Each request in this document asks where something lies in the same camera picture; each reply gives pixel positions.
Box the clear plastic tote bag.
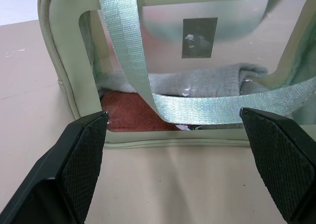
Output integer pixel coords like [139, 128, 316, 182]
[37, 0, 316, 151]

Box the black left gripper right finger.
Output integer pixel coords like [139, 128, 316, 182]
[239, 107, 316, 224]

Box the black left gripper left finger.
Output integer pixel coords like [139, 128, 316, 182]
[0, 110, 110, 224]

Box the patterned white fabric item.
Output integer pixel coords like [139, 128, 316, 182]
[175, 124, 205, 132]

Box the rust red towel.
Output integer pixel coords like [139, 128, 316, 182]
[98, 90, 176, 132]

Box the grey folded cloth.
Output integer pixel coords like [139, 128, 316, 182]
[102, 62, 279, 97]

